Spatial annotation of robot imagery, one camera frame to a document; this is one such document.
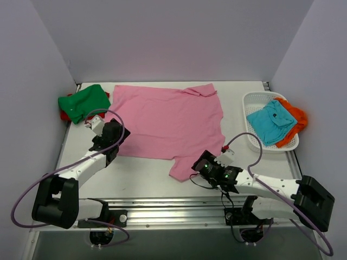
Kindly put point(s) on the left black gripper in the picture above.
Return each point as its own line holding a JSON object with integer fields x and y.
{"x": 119, "y": 131}

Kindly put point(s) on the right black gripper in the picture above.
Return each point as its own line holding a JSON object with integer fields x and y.
{"x": 198, "y": 162}

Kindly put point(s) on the pink t-shirt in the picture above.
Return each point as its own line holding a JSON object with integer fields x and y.
{"x": 170, "y": 124}

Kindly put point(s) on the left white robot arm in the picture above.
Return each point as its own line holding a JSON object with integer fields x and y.
{"x": 57, "y": 200}

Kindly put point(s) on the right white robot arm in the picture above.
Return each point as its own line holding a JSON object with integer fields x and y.
{"x": 305, "y": 199}

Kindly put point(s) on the green folded t-shirt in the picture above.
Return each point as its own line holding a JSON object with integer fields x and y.
{"x": 93, "y": 89}

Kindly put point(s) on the red folded t-shirt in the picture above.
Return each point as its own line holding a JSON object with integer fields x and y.
{"x": 74, "y": 108}

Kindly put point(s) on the turquoise t-shirt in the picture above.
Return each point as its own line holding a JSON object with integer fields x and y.
{"x": 271, "y": 123}

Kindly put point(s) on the white perforated plastic basket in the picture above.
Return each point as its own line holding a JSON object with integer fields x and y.
{"x": 252, "y": 102}

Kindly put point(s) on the orange t-shirt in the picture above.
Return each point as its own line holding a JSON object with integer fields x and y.
{"x": 299, "y": 115}

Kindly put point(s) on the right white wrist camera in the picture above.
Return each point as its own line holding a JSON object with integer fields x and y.
{"x": 226, "y": 157}

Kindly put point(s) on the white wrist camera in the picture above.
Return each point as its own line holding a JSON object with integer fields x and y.
{"x": 96, "y": 124}
{"x": 226, "y": 157}

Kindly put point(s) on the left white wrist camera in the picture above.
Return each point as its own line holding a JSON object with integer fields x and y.
{"x": 96, "y": 124}

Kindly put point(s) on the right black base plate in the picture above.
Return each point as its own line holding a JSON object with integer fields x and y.
{"x": 235, "y": 216}

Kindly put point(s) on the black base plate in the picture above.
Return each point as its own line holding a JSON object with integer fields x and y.
{"x": 235, "y": 216}
{"x": 115, "y": 217}

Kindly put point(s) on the aluminium rail frame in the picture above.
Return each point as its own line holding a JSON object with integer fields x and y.
{"x": 144, "y": 187}

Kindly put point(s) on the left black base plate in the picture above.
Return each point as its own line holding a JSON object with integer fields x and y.
{"x": 115, "y": 217}

